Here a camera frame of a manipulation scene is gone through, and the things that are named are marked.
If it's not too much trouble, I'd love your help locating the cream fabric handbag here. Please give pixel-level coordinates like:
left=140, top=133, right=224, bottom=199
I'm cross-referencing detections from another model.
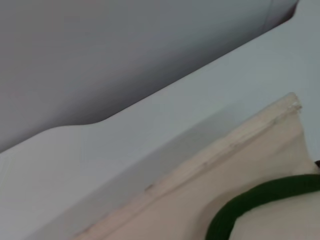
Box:
left=72, top=91, right=320, bottom=240

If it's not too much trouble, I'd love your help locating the green rope bag handle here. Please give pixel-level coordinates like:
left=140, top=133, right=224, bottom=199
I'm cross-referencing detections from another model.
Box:
left=205, top=174, right=320, bottom=240

